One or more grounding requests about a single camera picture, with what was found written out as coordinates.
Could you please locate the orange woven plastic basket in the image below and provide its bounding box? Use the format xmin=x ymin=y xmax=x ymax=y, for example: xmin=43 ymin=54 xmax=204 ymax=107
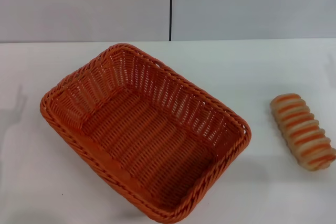
xmin=39 ymin=42 xmax=252 ymax=221

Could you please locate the striped spiral bread roll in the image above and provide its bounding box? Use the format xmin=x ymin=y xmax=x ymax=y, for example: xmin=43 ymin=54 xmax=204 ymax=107
xmin=270 ymin=93 xmax=336 ymax=170

